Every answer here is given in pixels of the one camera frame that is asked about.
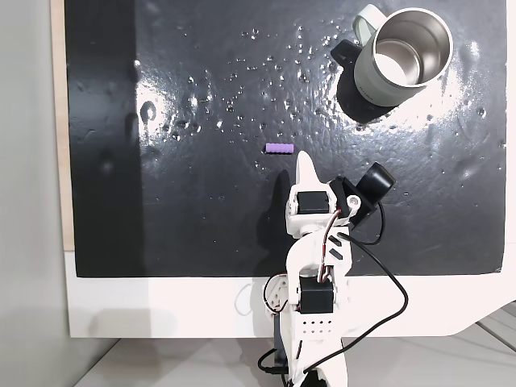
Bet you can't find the black camera cable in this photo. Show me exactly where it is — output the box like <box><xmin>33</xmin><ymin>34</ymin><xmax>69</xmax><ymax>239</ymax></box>
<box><xmin>257</xmin><ymin>201</ymin><xmax>409</xmax><ymax>378</ymax></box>

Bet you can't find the black camera box with mount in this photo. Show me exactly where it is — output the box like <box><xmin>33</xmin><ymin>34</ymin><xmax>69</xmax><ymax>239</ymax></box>
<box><xmin>335</xmin><ymin>160</ymin><xmax>397</xmax><ymax>229</ymax></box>

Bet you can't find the pale green steel mug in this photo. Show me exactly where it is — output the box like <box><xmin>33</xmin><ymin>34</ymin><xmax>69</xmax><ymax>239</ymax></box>
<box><xmin>352</xmin><ymin>3</ymin><xmax>455</xmax><ymax>110</ymax></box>

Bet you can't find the black textured mat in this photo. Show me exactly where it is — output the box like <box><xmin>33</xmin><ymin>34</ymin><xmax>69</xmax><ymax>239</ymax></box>
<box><xmin>64</xmin><ymin>0</ymin><xmax>508</xmax><ymax>278</ymax></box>

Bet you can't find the purple ribbed pen grip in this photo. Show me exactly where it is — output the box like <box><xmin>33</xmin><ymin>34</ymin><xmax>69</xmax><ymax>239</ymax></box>
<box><xmin>264</xmin><ymin>142</ymin><xmax>295</xmax><ymax>155</ymax></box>

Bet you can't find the beige wooden board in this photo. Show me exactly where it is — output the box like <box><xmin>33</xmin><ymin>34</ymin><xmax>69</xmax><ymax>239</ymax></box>
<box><xmin>49</xmin><ymin>0</ymin><xmax>76</xmax><ymax>253</ymax></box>

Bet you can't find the white board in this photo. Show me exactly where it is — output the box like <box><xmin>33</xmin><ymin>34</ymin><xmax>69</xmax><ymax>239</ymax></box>
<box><xmin>64</xmin><ymin>0</ymin><xmax>516</xmax><ymax>339</ymax></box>

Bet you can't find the red white black servo cable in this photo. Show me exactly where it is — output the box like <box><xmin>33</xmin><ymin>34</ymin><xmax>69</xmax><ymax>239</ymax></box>
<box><xmin>262</xmin><ymin>277</ymin><xmax>289</xmax><ymax>316</ymax></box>
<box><xmin>318</xmin><ymin>207</ymin><xmax>352</xmax><ymax>283</ymax></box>

